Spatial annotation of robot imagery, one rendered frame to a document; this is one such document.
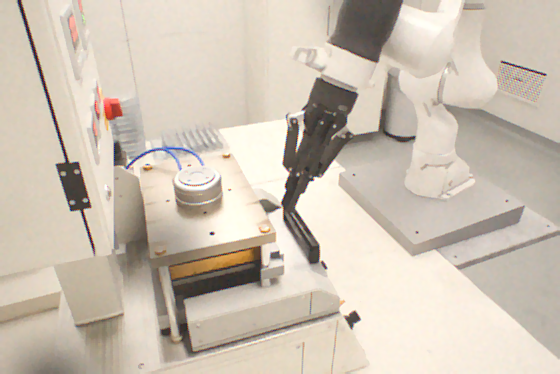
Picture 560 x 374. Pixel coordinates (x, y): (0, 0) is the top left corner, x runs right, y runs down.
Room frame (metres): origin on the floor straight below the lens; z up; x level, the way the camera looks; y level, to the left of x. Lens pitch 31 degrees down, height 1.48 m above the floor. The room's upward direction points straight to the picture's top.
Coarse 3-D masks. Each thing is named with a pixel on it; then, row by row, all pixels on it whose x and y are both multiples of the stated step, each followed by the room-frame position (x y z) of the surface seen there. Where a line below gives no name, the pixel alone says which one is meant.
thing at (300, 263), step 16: (272, 224) 0.68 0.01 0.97; (288, 224) 0.68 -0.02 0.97; (288, 240) 0.62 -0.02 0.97; (288, 256) 0.58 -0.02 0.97; (304, 256) 0.58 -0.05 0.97; (288, 272) 0.54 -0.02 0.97; (320, 272) 0.54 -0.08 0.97; (160, 288) 0.50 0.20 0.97; (160, 304) 0.46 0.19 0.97; (160, 320) 0.44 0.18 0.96
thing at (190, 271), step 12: (228, 252) 0.49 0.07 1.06; (240, 252) 0.49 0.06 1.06; (252, 252) 0.49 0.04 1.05; (180, 264) 0.46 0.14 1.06; (192, 264) 0.46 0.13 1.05; (204, 264) 0.47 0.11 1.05; (216, 264) 0.47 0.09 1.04; (228, 264) 0.48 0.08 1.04; (240, 264) 0.49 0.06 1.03; (252, 264) 0.49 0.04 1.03; (180, 276) 0.46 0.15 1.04; (192, 276) 0.46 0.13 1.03; (204, 276) 0.47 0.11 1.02
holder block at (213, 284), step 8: (256, 272) 0.51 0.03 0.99; (208, 280) 0.49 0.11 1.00; (216, 280) 0.49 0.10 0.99; (224, 280) 0.49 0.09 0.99; (232, 280) 0.49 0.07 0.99; (240, 280) 0.49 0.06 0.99; (248, 280) 0.49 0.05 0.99; (256, 280) 0.50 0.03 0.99; (192, 288) 0.47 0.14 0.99; (200, 288) 0.47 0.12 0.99; (208, 288) 0.47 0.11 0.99; (216, 288) 0.48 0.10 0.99; (224, 288) 0.48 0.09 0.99; (176, 296) 0.46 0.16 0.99; (184, 296) 0.46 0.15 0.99; (192, 296) 0.46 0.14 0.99; (176, 304) 0.45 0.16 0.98
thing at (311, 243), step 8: (288, 216) 0.66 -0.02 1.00; (296, 216) 0.65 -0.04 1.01; (296, 224) 0.63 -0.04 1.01; (304, 224) 0.62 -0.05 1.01; (296, 232) 0.62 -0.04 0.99; (304, 232) 0.60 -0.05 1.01; (304, 240) 0.59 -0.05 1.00; (312, 240) 0.58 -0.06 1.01; (312, 248) 0.56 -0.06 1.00; (312, 256) 0.56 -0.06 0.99
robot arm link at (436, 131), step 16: (448, 64) 1.08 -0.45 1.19; (400, 80) 1.12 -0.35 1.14; (416, 80) 1.08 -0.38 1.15; (432, 80) 1.05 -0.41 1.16; (416, 96) 1.08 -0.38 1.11; (432, 96) 1.05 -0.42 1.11; (416, 112) 1.09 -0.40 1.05; (432, 112) 1.06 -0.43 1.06; (448, 112) 1.10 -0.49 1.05; (432, 128) 1.04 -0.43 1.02; (448, 128) 1.04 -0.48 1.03; (416, 144) 1.09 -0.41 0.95; (432, 144) 1.04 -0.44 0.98; (448, 144) 1.04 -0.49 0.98
